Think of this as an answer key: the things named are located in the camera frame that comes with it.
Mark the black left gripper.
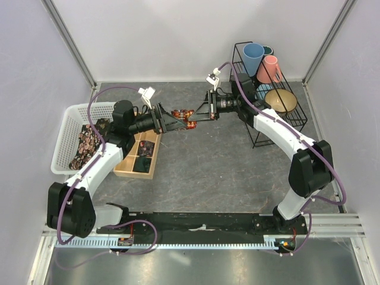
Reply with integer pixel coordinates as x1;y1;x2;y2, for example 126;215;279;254
128;102;186;135

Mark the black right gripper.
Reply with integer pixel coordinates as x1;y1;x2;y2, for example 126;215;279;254
189;90;240;122

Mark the multicolour patchwork tie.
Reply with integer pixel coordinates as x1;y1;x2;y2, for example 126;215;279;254
171;109;197;129

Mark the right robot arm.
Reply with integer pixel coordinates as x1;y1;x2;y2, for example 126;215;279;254
188;73;334;234

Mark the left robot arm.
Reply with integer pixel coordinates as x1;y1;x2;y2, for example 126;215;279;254
47;100;187;238

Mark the wooden compartment box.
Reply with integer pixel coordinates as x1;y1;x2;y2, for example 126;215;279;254
113;112;164;181

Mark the rolled dark green tie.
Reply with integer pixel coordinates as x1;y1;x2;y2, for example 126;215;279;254
133;156;152;173

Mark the light blue cup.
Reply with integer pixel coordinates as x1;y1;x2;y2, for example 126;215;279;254
256;84;273;100

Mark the black gold patterned tie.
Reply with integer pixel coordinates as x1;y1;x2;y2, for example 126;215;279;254
95;118;111;140

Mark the pink mug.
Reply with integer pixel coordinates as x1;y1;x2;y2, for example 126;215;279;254
256;55;283;84

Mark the blue plastic cup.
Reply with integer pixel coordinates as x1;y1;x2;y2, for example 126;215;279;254
243;43;264;77

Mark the wooden bowl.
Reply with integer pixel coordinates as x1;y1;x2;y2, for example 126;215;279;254
265;89;298;114

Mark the floral black pink tie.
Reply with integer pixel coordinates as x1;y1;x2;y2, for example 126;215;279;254
68;124;100;170

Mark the dark green cup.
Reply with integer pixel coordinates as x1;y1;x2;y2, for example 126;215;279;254
263;46;274;56

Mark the white plastic basket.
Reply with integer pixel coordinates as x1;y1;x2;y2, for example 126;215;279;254
50;102;115;176

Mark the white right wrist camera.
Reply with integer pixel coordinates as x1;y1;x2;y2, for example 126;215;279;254
206;68;221;91

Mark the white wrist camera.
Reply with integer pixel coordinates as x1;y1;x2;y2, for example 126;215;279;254
138;87;156;109
206;68;221;91

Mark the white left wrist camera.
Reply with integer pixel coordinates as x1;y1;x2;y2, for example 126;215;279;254
138;87;156;109

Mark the black wire rack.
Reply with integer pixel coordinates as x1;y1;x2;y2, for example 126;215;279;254
229;42;308;148

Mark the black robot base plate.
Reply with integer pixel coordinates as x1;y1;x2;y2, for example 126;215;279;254
96;211;308;246

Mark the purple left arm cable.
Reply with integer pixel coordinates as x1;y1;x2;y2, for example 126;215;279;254
55;85;158;270

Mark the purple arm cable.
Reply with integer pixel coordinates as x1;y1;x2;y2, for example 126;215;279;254
213;61;347;258
55;85;158;270

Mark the slotted cable duct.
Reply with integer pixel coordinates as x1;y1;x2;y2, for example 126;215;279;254
55;234;306;249

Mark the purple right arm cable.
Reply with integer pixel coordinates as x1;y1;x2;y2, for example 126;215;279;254
213;61;347;258

